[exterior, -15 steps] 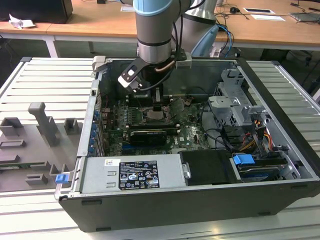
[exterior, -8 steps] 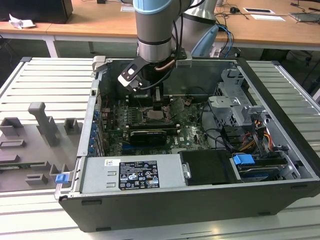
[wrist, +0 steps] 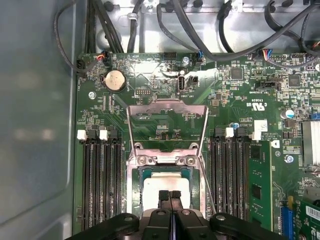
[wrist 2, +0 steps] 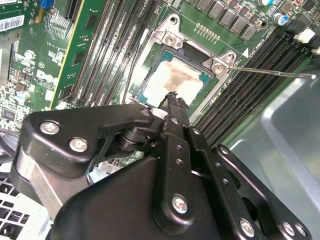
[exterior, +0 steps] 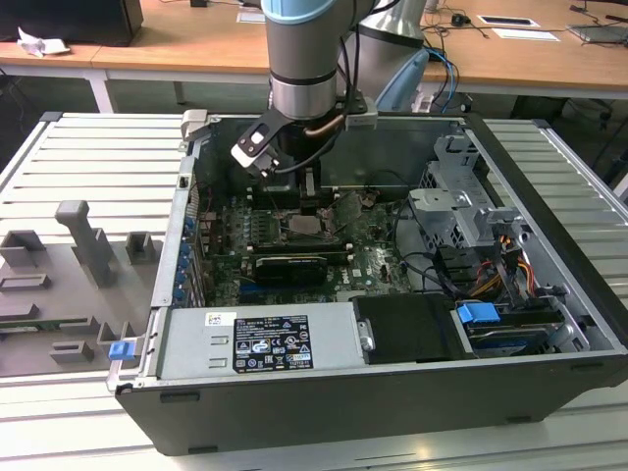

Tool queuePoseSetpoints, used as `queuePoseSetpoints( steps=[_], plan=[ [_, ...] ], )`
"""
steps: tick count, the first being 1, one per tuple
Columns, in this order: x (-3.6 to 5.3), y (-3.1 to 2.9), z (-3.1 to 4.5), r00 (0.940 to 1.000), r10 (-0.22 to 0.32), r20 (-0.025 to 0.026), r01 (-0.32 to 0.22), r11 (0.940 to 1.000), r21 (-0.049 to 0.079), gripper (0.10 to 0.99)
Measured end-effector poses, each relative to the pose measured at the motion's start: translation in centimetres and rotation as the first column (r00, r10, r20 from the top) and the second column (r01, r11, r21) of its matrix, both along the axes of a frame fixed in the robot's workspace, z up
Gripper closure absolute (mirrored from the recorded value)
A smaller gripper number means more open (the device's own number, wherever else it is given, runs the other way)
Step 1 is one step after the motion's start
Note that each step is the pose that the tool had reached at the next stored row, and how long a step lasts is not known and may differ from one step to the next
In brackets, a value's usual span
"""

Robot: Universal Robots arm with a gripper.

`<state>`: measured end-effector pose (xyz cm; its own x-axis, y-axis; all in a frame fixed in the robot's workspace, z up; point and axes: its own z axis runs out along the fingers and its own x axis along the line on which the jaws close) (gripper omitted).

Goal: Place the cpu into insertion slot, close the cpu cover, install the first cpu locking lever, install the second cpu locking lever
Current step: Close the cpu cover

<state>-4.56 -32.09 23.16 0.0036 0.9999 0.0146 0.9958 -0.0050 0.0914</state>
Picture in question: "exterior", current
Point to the white paper sheet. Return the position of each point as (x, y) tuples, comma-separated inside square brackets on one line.
[(527, 34)]

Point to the green motherboard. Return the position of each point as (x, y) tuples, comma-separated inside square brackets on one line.
[(373, 265)]

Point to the hard disk drive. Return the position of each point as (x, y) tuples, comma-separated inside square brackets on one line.
[(510, 338)]

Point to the black computer mouse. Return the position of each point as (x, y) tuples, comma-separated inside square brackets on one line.
[(460, 19)]

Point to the grey black PC case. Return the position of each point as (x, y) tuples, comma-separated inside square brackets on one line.
[(343, 407)]

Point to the pale blue teach pendant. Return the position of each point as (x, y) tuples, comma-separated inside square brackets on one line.
[(404, 81)]

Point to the green RAM stick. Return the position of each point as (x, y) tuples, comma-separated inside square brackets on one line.
[(34, 324)]

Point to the wooden desk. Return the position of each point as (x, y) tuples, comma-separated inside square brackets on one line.
[(196, 44), (73, 58)]

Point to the black computer tower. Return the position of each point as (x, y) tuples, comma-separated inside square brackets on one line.
[(73, 19)]

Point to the silver-topped CPU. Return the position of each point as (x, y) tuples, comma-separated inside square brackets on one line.
[(304, 225)]

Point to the silver blue-capped robot arm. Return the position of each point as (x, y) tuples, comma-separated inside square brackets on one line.
[(301, 49)]

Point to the grey labelled power supply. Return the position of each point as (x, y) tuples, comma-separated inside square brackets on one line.
[(186, 343)]

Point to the crumpled white paper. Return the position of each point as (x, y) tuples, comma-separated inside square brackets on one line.
[(41, 45)]

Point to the black RAM slot white clips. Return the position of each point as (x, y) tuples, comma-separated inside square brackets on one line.
[(299, 251), (299, 244)]

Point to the grey parts rack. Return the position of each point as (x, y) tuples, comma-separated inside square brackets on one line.
[(49, 275)]

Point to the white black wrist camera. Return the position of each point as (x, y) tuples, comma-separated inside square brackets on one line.
[(255, 142)]

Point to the black plastic shroud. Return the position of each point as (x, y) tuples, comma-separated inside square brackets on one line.
[(407, 329)]

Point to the grey laptop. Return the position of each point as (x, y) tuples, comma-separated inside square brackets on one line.
[(598, 33)]

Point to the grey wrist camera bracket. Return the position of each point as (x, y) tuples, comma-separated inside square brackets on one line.
[(363, 120)]

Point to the silver metal drive cage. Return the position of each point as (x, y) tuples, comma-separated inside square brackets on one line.
[(441, 211)]

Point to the blue disk carrier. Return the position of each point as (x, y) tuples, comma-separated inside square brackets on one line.
[(476, 313)]

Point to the blue plastic case latch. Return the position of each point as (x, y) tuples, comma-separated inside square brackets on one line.
[(121, 350)]

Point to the grey plastic corner bracket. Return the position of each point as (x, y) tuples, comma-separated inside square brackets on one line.
[(193, 125)]

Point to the black graphics card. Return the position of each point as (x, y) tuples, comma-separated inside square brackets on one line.
[(289, 272)]

